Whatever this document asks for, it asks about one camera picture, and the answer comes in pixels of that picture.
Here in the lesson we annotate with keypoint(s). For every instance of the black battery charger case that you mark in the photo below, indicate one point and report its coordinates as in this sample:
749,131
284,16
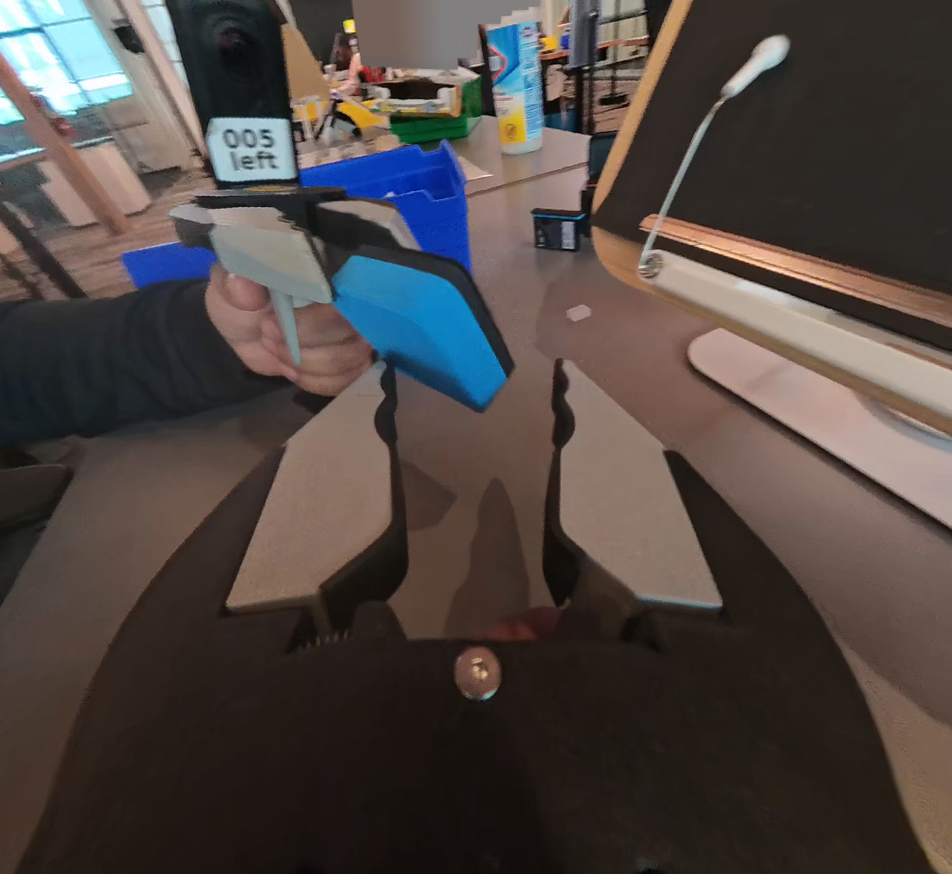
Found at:
599,160

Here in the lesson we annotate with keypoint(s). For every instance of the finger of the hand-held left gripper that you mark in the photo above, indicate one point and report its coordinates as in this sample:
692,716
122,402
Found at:
275,264
364,219

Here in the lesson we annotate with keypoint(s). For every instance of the disinfecting wipes canister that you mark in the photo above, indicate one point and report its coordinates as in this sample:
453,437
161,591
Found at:
517,86

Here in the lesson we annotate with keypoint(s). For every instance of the black camera battery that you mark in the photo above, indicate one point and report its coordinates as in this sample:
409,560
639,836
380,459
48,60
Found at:
558,228

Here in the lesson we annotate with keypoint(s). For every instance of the person's left hand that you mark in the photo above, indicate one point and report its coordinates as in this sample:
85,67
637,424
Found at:
253,338

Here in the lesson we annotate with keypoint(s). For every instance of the blue whiteboard eraser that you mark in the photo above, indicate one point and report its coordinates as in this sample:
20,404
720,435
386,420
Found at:
424,324

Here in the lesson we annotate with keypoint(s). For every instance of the small white plastic piece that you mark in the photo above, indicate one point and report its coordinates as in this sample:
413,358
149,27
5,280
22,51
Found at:
578,313

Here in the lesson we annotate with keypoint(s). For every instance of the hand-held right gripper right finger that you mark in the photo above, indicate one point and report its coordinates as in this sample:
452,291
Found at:
632,517

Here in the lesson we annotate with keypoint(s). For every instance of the printed paper sheet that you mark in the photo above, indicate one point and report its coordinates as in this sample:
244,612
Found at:
349,149

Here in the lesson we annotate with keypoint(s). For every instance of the black panel on stand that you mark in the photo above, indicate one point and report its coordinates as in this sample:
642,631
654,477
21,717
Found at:
584,4

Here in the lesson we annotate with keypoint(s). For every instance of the blue plastic bin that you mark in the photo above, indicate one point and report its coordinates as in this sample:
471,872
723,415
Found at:
416,182

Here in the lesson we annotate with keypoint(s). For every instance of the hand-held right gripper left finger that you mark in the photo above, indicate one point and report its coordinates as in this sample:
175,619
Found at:
312,517

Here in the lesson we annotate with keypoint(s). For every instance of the green flat object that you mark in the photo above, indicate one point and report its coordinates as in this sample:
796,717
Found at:
431,123

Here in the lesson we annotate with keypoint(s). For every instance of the black wooden book stand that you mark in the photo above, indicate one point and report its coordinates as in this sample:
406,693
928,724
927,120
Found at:
818,108

